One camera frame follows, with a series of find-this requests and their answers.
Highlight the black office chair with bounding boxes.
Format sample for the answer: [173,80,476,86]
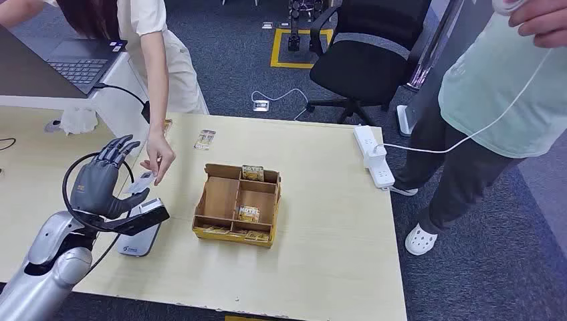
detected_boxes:
[306,0,433,127]

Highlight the white ID card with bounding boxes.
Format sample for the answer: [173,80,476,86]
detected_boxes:
[123,171,156,195]

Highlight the white handheld device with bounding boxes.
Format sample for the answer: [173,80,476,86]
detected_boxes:
[492,0,528,16]

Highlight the person's hand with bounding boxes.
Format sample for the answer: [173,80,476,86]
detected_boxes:
[508,0,567,49]

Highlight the grey standing panel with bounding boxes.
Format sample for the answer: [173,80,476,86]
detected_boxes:
[396,0,495,137]

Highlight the person's left hand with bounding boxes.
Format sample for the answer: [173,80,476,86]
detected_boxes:
[140,130,177,187]

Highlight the person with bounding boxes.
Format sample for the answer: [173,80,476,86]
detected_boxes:
[389,0,567,257]
[0,0,210,187]

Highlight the wooden compartment box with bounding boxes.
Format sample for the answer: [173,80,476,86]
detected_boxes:
[191,163,283,249]

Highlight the white raised counter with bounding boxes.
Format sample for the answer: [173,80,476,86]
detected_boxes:
[0,51,152,156]

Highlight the black robot legs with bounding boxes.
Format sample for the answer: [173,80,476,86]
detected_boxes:
[288,0,326,51]

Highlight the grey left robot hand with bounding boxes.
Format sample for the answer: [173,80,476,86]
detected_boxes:
[70,134,150,220]

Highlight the white plug adapter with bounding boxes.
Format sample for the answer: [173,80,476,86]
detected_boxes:
[364,144,388,169]

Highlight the white clog shoe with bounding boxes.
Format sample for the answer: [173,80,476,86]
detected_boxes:
[404,223,439,257]

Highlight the white power strip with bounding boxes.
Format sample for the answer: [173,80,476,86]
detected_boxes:
[352,124,396,191]

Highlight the grey card reader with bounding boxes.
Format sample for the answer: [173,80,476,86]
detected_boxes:
[116,220,161,258]

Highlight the black laptop charger cable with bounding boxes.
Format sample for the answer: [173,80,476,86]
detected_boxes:
[94,82,152,125]

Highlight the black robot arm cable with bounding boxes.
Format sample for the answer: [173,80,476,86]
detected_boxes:
[61,152,136,272]

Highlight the long white cable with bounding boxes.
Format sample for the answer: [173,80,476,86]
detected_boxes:
[381,46,554,155]

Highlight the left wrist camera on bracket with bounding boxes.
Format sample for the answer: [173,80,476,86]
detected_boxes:
[84,198,171,237]

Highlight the white floor cable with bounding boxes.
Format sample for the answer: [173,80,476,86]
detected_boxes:
[251,88,310,121]

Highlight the white crumpled plastic bag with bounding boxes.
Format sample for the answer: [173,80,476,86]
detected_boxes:
[60,107,98,136]

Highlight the dark grey laptop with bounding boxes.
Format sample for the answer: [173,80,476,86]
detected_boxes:
[0,24,128,99]

